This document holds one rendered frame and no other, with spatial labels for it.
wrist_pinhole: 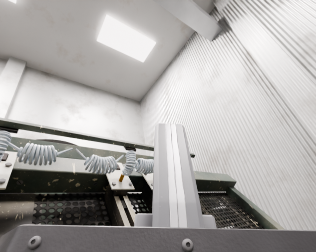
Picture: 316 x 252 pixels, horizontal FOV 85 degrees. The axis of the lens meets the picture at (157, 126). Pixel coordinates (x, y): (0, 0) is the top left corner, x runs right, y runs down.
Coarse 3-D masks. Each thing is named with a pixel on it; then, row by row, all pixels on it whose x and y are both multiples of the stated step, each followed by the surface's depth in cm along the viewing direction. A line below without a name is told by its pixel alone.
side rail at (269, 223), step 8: (232, 192) 128; (240, 192) 130; (240, 200) 122; (248, 200) 122; (248, 208) 117; (256, 208) 115; (256, 216) 112; (264, 216) 109; (264, 224) 107; (272, 224) 104
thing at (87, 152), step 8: (16, 144) 97; (24, 144) 100; (40, 144) 105; (48, 144) 107; (56, 144) 110; (64, 144) 113; (64, 152) 111; (72, 152) 114; (88, 152) 120; (96, 152) 124; (104, 152) 128; (112, 152) 132; (120, 152) 136; (120, 160) 133
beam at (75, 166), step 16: (16, 160) 59; (64, 160) 70; (80, 160) 74; (16, 176) 57; (32, 176) 59; (48, 176) 62; (64, 176) 65; (80, 176) 68; (96, 176) 71; (128, 176) 80; (208, 176) 119; (224, 176) 133; (0, 192) 56; (16, 192) 59; (32, 192) 61; (48, 192) 64
